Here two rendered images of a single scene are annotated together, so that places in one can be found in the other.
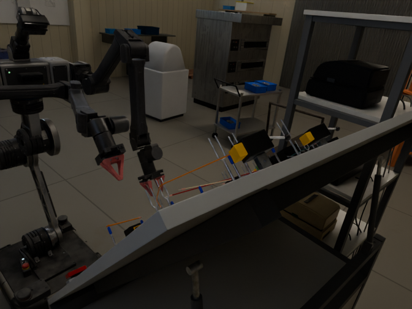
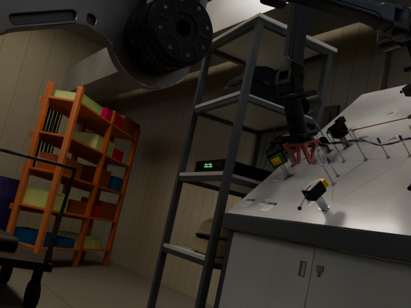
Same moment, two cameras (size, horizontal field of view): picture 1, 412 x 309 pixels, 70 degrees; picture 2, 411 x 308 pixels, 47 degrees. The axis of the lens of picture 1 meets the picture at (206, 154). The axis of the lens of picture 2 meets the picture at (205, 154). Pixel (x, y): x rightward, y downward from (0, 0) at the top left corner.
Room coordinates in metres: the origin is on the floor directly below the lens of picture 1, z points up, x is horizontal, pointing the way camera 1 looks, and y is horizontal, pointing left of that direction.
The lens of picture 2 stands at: (0.96, 1.70, 0.77)
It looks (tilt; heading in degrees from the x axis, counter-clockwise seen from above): 9 degrees up; 288
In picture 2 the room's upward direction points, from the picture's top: 12 degrees clockwise
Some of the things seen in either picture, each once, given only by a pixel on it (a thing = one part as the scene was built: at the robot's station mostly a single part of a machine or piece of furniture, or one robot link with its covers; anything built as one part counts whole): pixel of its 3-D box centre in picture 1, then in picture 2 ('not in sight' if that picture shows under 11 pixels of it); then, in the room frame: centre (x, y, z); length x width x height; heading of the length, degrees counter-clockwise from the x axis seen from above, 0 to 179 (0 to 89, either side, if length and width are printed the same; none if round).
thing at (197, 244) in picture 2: (307, 211); (228, 238); (1.52, -0.66, 0.76); 0.30 x 0.21 x 0.20; 47
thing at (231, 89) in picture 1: (245, 111); not in sight; (4.45, -0.54, 0.48); 1.02 x 0.60 x 0.96; 133
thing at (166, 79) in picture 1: (164, 80); not in sight; (5.28, 0.86, 0.64); 0.72 x 0.61 x 1.28; 140
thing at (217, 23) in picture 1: (234, 61); not in sight; (6.55, -0.40, 0.92); 1.43 x 1.10 x 1.84; 140
